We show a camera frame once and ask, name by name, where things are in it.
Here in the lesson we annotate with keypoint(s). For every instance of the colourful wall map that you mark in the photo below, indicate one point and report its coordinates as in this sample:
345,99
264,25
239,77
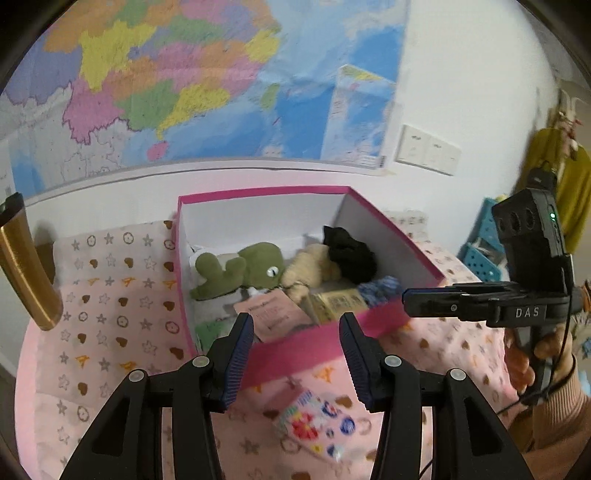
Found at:
184,83

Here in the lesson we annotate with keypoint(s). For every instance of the pink packet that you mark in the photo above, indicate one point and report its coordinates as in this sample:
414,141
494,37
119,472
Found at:
272,314

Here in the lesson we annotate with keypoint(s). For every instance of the green tissue pack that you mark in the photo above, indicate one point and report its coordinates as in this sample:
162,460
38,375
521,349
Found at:
210,334

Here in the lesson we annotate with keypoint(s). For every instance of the black cloth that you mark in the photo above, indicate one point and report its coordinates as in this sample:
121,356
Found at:
348,258

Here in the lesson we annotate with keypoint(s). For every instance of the green frog plush toy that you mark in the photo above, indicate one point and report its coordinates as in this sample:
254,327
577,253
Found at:
249,267

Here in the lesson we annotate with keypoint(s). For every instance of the yellow hanging garment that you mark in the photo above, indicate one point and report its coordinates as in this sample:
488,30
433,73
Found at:
568,184

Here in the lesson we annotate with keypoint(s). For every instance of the white wall switch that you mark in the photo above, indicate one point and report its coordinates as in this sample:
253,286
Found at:
455,159

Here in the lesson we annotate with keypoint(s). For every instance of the person's right hand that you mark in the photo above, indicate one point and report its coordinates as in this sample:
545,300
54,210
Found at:
519,364

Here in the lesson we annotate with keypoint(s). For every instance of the floral tissue packet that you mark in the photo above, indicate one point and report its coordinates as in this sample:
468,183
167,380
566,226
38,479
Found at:
314,422

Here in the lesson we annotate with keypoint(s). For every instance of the person's right forearm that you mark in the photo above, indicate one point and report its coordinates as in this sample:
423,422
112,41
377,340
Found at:
563,434

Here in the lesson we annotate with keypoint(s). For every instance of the pink printed blanket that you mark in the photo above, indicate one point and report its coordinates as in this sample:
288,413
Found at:
115,300

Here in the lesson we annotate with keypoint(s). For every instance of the yellow tissue pack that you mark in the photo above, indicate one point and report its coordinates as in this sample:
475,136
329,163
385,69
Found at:
337,304

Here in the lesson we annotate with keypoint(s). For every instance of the blue checkered cloth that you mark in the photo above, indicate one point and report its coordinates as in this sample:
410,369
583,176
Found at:
378,288

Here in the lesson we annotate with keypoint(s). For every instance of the beige plush toy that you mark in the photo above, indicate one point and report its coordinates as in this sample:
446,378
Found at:
309,267

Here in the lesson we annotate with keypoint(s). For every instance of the gold travel tumbler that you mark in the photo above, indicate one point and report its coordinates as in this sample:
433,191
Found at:
23,267

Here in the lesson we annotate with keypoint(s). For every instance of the white wall socket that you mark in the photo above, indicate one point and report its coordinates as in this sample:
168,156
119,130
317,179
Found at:
412,145
436,152

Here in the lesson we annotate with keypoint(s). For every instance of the pink cardboard box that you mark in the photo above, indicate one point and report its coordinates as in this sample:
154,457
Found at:
300,355

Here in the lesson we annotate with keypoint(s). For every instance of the wooden coat rack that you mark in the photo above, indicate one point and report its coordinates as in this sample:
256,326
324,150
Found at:
570,120

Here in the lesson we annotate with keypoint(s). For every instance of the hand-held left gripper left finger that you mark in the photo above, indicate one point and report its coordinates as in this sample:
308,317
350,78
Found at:
238,364

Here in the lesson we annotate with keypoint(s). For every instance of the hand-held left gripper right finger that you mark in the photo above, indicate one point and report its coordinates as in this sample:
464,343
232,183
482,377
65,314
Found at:
358,369

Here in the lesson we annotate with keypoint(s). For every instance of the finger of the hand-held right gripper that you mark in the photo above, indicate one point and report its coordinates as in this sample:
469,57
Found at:
429,302

